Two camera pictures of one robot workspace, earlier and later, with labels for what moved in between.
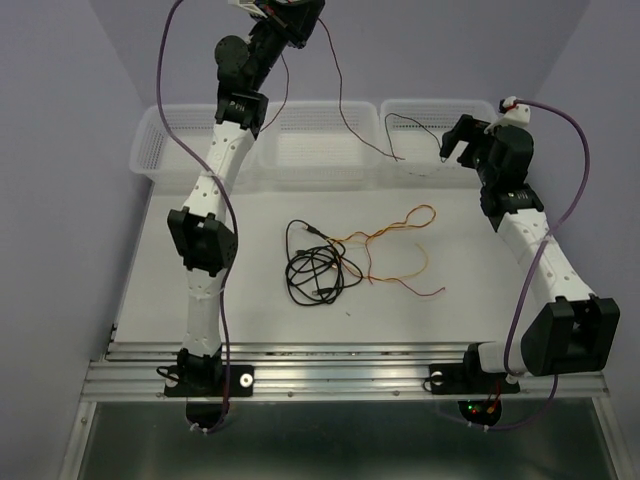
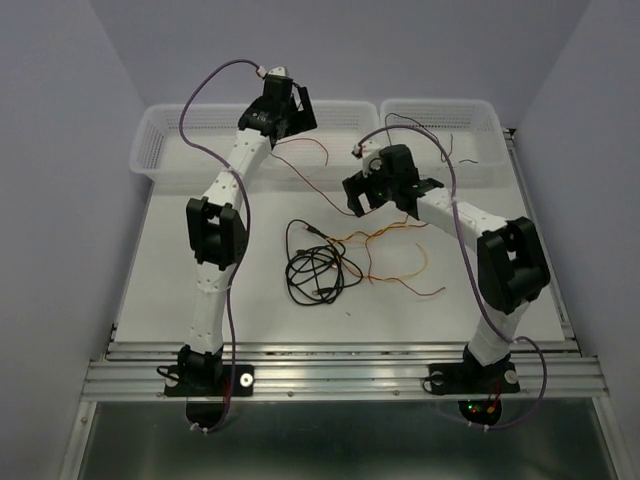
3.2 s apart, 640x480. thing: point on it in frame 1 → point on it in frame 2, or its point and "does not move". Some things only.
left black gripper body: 278,23 → 287,112
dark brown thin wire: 417,123 does not move
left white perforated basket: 156,158 does not move
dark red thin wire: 339,100 → 305,179
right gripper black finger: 461,132 → 355,186
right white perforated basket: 412,135 does not move
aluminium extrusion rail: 320,370 does not move
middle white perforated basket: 314,145 does not move
